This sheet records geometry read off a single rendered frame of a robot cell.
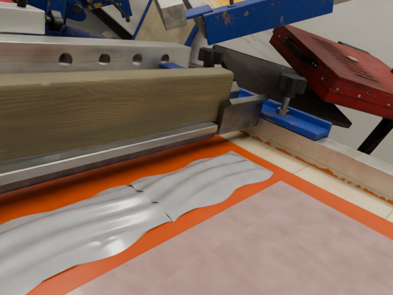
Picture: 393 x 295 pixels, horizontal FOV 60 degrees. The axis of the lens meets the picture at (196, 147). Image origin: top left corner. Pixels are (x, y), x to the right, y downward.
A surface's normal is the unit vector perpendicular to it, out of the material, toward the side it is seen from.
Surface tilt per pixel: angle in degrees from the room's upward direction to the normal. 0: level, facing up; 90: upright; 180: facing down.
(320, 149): 90
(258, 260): 16
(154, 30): 79
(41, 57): 74
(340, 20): 90
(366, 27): 90
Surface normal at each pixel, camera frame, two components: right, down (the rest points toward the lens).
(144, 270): 0.18, -0.90
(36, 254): 0.53, -0.58
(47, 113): 0.72, 0.40
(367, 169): -0.67, 0.19
